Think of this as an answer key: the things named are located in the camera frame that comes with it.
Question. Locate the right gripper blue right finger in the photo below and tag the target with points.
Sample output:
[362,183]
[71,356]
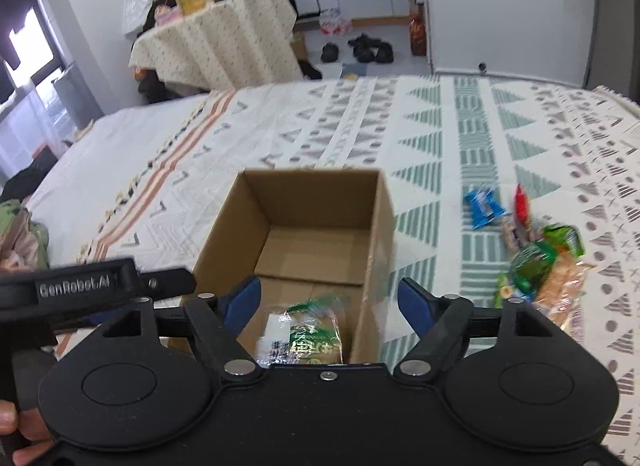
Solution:
[442,327]

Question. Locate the single black slipper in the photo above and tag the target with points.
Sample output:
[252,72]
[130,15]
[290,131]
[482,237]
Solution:
[330,53]

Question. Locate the green snack bag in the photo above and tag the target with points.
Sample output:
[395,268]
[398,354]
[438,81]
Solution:
[531,266]

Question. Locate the green label bread packet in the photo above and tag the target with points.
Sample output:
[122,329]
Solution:
[308,332]

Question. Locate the brown cardboard box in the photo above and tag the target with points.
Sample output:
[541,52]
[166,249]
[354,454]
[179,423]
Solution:
[306,233]

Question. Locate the blue snack packet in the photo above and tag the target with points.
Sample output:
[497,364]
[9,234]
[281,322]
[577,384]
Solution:
[485,207]

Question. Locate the red snack packet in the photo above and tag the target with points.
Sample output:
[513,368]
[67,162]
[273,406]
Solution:
[521,206]

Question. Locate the brown stick snack packet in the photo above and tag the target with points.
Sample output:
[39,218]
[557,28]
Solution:
[515,235]

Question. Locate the red white plastic bag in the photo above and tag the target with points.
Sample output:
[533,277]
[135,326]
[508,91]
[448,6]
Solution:
[333,23]

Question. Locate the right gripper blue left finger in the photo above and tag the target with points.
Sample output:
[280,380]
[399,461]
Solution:
[215,325]

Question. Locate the cardboard box on floor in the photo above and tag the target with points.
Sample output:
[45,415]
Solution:
[299,46]

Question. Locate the orange cracker packet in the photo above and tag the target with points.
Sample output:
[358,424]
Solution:
[558,294]

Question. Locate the dotted cream tablecloth table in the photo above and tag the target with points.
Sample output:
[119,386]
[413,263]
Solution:
[229,45]

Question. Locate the person's left hand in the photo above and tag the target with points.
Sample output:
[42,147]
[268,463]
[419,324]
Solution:
[31,426]

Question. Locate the black slippers pile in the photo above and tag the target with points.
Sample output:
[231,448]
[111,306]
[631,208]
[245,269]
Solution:
[366,49]

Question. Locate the patterned bed blanket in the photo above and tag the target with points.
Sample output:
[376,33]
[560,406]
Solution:
[147,183]

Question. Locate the red oil bottle on floor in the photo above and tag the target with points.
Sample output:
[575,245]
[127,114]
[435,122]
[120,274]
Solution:
[417,36]

